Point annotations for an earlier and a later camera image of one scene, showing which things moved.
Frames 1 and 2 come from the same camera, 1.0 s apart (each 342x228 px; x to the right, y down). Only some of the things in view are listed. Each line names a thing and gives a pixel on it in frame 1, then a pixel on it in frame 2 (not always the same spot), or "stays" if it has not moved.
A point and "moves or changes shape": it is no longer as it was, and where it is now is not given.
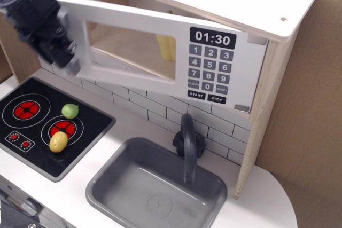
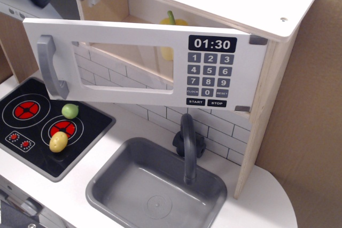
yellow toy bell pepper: [168, 45] → [167, 53]
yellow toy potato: [58, 141] stays
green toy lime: [70, 111] stays
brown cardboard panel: [302, 144] stays
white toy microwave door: [216, 64] moves or changes shape
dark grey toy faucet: [190, 145] stays
